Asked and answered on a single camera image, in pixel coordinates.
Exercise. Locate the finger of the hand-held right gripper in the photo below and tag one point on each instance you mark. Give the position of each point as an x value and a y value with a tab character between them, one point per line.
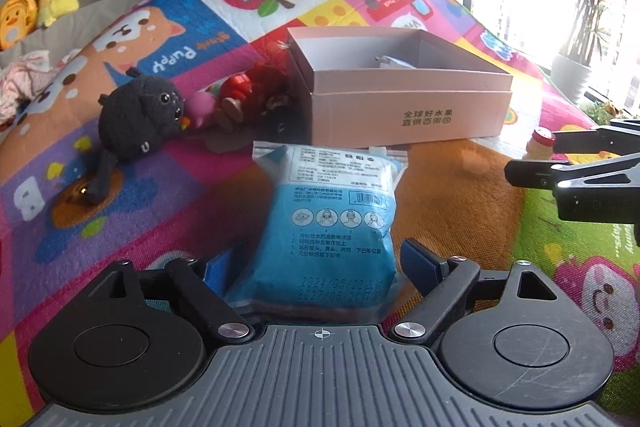
535	174
590	142

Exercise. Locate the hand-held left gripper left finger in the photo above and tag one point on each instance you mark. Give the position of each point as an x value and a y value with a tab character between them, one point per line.
217	272

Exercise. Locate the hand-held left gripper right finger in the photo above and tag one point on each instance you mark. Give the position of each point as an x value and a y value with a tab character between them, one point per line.
420	264

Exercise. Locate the white toy bottle red cap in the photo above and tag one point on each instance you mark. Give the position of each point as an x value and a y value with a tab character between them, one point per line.
540	144

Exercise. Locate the blue face mask packet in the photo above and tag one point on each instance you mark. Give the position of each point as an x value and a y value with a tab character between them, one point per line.
330	227

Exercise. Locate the pink cardboard box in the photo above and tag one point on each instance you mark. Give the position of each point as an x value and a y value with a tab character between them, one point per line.
400	117

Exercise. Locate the pink toy pig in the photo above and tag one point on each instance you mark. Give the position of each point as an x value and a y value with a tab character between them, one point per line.
200	107

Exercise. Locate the small dark toy figure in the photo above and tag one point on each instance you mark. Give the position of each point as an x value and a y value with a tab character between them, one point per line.
280	114

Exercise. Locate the black plush cat toy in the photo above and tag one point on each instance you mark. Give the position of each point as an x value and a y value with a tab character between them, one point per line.
135	117

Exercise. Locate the white small box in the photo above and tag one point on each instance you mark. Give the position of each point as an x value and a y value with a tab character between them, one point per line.
395	63

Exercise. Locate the red toy figure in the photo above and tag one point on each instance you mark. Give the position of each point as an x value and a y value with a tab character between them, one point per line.
245	89

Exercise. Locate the large potted plant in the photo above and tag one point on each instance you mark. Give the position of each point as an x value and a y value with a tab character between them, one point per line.
570	77

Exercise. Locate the colourful cartoon play mat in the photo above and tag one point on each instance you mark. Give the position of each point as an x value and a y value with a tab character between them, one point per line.
150	217

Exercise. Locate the crumpled pink white cloth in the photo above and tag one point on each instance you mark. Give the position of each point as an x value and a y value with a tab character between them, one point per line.
20	82

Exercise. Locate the orange yellow duck plush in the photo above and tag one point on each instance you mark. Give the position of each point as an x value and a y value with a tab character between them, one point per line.
15	22

